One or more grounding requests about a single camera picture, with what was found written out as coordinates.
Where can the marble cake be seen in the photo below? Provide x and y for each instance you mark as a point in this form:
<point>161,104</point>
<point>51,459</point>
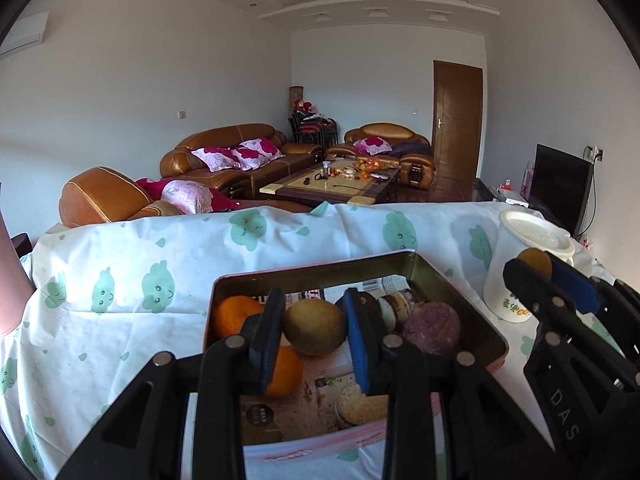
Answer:
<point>357,406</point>
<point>398,306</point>

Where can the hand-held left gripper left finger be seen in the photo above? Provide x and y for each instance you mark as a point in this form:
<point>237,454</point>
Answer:
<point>265,350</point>

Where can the pink floral pillow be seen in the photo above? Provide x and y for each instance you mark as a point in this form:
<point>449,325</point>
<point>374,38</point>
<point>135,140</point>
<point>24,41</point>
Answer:
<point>216,158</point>
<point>257,152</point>
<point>372,146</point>

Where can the purple blanket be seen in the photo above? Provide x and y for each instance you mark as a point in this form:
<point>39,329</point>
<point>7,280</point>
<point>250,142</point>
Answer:
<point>412,149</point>

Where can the long brown leather sofa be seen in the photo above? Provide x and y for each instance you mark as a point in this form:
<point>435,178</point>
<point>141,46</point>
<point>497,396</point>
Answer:
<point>220,137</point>

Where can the stacked black chairs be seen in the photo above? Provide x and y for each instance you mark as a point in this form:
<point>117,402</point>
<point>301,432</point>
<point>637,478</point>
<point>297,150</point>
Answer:
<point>312,130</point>

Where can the brown leather armchair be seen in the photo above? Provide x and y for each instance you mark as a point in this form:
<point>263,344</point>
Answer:
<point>385,130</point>

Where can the orange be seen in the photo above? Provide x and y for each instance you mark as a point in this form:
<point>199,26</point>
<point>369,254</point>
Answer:
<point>230,315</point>
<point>286,371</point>

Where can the brown wooden door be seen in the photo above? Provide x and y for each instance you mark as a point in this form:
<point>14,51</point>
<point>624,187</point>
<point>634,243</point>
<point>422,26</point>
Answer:
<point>457,120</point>

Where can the white green-print tablecloth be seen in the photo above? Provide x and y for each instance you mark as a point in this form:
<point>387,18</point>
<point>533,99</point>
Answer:
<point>125,320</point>

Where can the round brown fruit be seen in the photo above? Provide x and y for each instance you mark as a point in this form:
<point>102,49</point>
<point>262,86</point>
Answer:
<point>535,262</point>
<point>315,327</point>

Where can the purple round pastry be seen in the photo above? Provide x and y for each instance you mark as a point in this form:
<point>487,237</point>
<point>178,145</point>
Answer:
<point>432,330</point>

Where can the white air conditioner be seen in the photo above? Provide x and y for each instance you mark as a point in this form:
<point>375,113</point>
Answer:
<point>22,35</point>

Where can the pink plastic kettle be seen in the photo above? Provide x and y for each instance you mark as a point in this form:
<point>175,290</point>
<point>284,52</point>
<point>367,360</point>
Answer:
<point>15,285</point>

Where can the pink tin box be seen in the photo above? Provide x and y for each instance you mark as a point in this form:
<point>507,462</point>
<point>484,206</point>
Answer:
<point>300,415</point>

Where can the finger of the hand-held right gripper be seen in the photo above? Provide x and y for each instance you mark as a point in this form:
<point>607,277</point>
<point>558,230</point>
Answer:
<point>575,282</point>
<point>522,285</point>

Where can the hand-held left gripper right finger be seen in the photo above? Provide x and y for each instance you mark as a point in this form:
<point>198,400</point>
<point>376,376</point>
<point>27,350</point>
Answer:
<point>357,340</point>

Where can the white printed cup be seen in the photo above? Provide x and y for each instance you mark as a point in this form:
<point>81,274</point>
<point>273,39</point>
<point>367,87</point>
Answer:
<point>505,280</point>

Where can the tall patterned vase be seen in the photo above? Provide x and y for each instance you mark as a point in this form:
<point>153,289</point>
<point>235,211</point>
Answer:
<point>296,100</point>

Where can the wooden coffee table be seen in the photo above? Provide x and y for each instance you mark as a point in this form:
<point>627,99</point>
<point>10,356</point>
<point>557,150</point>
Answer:
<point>330,187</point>

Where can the wall power outlet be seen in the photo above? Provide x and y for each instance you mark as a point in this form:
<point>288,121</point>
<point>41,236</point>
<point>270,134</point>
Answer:
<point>595,152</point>

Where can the red blanket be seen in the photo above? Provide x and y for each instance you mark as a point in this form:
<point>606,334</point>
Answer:
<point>222,202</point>

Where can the black television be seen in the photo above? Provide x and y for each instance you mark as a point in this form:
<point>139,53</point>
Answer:
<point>560,187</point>

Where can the pale pink pillow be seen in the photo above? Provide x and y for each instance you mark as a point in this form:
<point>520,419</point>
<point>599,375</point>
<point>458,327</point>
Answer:
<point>190,196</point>

